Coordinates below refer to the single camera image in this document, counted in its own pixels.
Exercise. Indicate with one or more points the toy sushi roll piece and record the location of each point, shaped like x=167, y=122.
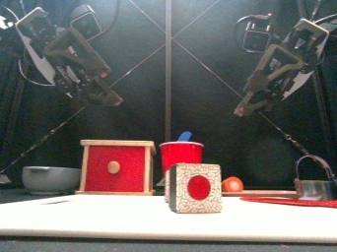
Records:
x=165, y=185
x=196, y=187

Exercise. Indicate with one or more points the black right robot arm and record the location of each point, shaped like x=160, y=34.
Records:
x=312, y=32

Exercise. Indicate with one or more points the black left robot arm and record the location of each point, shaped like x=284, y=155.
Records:
x=34, y=23

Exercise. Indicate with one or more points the red plastic cup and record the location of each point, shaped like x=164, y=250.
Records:
x=180, y=154

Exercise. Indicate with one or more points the red wooden drawer box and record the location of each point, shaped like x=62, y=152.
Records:
x=115, y=167

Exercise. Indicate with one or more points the orange toy food piece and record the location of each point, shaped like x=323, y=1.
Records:
x=232, y=184

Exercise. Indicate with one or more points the grey bowl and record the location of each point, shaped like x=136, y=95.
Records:
x=48, y=179

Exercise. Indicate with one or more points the wooden tray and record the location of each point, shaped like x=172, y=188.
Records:
x=263, y=193

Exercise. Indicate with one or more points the red toy knife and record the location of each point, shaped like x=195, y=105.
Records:
x=298, y=201

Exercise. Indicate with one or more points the white cutting board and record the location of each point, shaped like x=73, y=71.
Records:
x=131, y=220

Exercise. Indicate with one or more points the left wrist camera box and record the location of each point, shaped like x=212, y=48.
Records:
x=85, y=21

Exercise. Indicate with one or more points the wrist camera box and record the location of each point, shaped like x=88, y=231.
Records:
x=256, y=36
x=85, y=21

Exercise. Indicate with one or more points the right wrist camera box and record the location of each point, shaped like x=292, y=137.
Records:
x=256, y=36

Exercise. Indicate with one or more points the metal frame pole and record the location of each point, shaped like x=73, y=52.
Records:
x=167, y=82

